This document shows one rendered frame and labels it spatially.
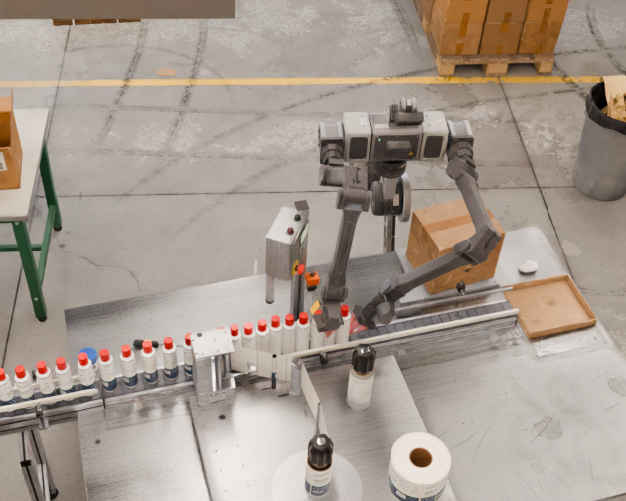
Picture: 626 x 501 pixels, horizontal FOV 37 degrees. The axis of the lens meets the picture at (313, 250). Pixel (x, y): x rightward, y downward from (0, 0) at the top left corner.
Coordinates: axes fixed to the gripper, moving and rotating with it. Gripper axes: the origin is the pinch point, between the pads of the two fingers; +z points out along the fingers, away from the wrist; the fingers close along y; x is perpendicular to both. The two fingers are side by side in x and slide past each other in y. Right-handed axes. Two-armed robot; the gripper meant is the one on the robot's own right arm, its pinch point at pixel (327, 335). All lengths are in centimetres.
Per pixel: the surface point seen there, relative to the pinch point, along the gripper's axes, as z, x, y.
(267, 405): 13.5, -16.3, -26.4
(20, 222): 32, 121, -110
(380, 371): 13.3, -11.2, 18.4
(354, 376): -5.0, -24.0, 2.7
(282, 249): -42.4, 6.9, -16.5
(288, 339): 3.0, 3.5, -13.8
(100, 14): -234, -151, -74
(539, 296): 18, 13, 97
